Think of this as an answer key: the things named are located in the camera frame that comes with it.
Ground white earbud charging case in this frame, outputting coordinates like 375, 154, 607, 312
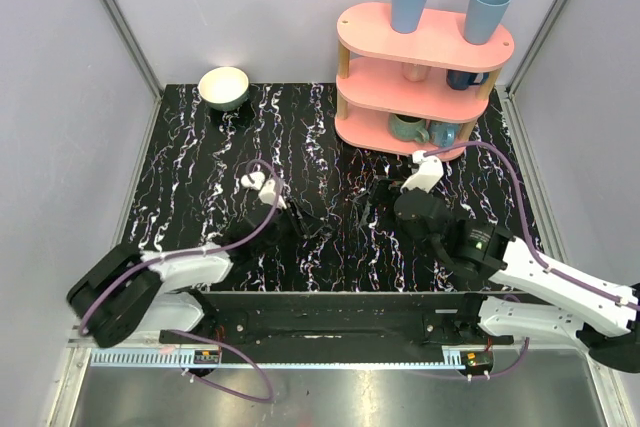
240, 171, 266, 191

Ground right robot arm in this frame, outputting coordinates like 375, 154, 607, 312
356, 178, 639, 374

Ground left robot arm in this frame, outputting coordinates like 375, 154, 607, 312
66, 200, 330, 348

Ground black marble mat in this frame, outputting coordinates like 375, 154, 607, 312
107, 81, 559, 294

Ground teal glazed mug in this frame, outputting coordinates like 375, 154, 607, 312
388, 114, 430, 144

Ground light blue butterfly mug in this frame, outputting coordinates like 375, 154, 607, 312
428, 121, 458, 148

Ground pink three-tier shelf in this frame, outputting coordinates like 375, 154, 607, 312
335, 2, 515, 161

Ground pink mug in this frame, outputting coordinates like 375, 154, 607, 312
402, 63, 430, 82

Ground dark blue mug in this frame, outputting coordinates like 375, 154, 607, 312
446, 69, 489, 91

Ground green white bowl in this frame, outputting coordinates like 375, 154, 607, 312
197, 67, 249, 112

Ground right blue tumbler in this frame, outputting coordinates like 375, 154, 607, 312
463, 0, 511, 45

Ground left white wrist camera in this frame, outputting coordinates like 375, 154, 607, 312
258, 179, 288, 210

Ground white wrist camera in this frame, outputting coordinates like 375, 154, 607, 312
258, 179, 288, 210
400, 150, 444, 193

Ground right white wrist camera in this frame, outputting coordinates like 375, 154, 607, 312
400, 150, 444, 193

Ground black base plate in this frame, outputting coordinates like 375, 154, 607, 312
182, 291, 514, 346

